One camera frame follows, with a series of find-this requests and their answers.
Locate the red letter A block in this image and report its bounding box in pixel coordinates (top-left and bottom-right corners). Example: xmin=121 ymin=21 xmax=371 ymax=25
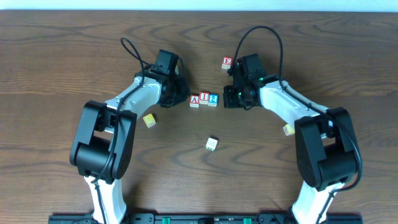
xmin=190 ymin=95 xmax=200 ymax=108

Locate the red letter I block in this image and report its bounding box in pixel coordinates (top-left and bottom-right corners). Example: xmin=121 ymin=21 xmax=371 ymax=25
xmin=199 ymin=92 xmax=210 ymax=105

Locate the blue number 2 block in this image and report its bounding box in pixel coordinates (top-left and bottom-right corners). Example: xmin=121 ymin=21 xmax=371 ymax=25
xmin=208 ymin=94 xmax=219 ymax=107

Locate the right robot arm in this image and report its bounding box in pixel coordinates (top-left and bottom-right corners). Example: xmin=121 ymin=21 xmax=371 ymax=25
xmin=223 ymin=74 xmax=363 ymax=223

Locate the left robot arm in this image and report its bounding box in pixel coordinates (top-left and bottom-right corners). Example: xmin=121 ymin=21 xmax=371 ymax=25
xmin=70 ymin=68 xmax=190 ymax=223

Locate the red letter E block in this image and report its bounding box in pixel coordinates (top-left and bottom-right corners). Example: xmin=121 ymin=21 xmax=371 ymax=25
xmin=221 ymin=56 xmax=233 ymax=70

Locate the yellow block left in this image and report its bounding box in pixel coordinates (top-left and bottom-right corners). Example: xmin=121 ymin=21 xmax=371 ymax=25
xmin=143 ymin=113 xmax=156 ymax=128

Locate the yellow block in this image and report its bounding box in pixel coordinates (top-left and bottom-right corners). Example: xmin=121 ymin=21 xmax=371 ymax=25
xmin=283 ymin=124 xmax=295 ymax=136
xmin=143 ymin=113 xmax=156 ymax=128

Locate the yellow block right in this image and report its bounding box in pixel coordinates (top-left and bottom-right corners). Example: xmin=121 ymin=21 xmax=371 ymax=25
xmin=283 ymin=124 xmax=295 ymax=136

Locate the cream block green edge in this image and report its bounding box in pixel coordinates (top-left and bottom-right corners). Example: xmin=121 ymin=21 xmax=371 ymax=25
xmin=205 ymin=137 xmax=218 ymax=151

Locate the right black cable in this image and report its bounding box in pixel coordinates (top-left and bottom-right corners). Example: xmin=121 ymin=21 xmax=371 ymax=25
xmin=228 ymin=25 xmax=364 ymax=224

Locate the black cable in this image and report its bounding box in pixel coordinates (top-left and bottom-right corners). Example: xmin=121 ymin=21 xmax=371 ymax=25
xmin=90 ymin=37 xmax=187 ymax=224
xmin=228 ymin=25 xmax=364 ymax=224

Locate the left black cable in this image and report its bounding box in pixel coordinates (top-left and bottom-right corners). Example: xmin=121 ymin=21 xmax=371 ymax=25
xmin=90 ymin=37 xmax=187 ymax=224

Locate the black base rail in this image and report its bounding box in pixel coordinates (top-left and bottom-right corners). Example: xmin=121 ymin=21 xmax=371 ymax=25
xmin=48 ymin=213 xmax=363 ymax=224

